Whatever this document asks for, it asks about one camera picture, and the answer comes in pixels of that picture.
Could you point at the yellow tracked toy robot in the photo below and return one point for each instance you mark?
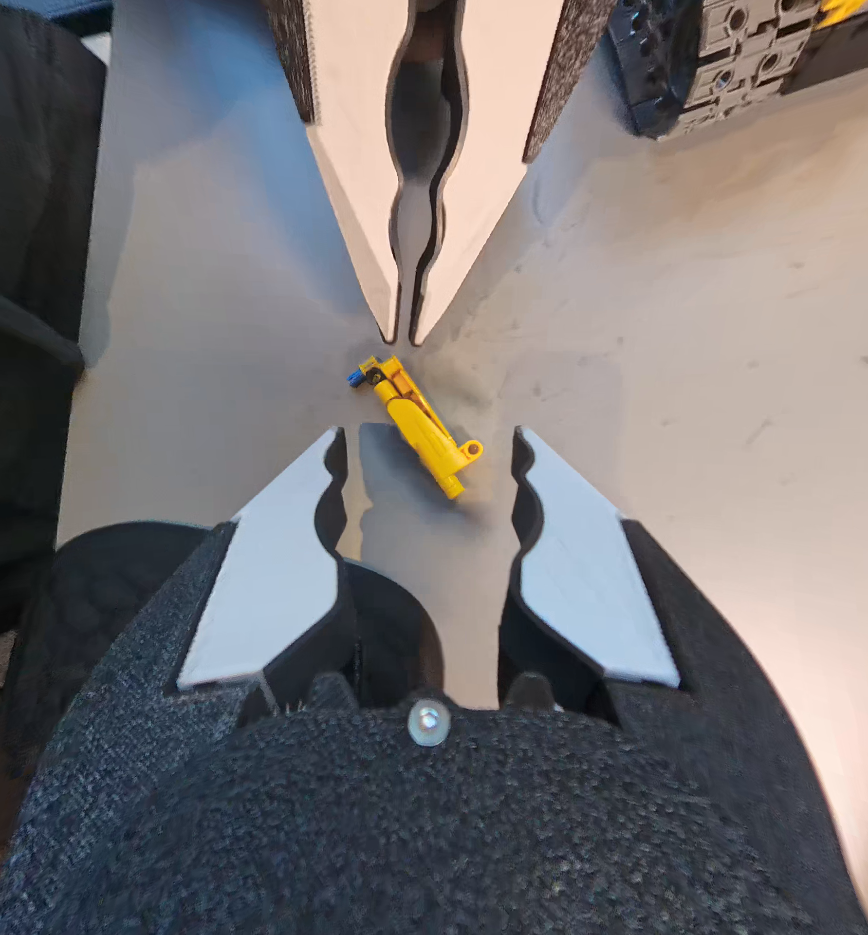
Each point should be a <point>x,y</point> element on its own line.
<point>668,73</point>

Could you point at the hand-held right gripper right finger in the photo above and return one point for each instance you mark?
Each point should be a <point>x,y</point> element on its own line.
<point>595,585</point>

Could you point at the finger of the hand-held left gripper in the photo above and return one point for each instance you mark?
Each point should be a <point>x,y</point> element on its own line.
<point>349,117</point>
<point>500,102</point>

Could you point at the small yellow connector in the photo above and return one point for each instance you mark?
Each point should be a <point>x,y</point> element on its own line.
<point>383,377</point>

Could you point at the black quilted chair armrest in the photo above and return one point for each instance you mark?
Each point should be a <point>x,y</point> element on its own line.
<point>98,599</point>

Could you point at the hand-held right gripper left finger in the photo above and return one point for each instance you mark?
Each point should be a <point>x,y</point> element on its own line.
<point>266,585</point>

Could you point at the yellow wedge panel piece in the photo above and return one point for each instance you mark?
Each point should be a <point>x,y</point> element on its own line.
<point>422,431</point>

